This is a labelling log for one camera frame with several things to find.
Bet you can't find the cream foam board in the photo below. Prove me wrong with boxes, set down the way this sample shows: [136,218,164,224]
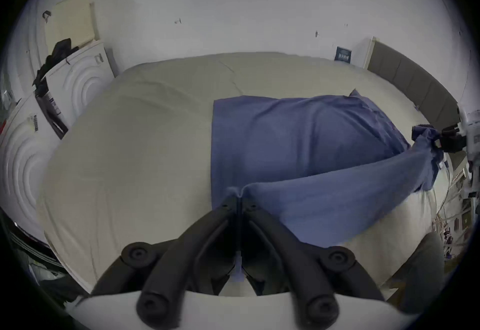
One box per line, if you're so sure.
[44,0,100,47]

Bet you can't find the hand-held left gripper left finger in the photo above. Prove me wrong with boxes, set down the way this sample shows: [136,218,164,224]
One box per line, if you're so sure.
[90,195,241,329]

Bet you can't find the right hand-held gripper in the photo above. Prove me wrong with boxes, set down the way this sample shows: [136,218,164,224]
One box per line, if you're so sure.
[430,105,480,171]

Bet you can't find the grey padded headboard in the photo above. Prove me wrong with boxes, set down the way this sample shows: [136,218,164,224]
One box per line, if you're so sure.
[367,40,461,130]

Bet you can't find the blue garment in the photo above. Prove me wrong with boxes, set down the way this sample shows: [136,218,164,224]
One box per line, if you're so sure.
[210,90,449,248]

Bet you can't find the person's legs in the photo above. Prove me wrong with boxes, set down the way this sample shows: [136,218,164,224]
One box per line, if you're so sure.
[390,233,448,316]

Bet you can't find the white washing machine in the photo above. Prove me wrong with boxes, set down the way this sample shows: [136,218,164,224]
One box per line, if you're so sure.
[0,96,70,243]
[35,40,116,139]

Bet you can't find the black bag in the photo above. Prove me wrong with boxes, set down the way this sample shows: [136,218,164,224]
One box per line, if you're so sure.
[32,38,80,96]

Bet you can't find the bed with beige sheet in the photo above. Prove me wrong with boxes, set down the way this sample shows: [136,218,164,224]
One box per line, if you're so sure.
[37,52,456,297]

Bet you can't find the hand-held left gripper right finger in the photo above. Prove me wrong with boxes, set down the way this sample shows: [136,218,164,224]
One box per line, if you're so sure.
[240,198,387,329]

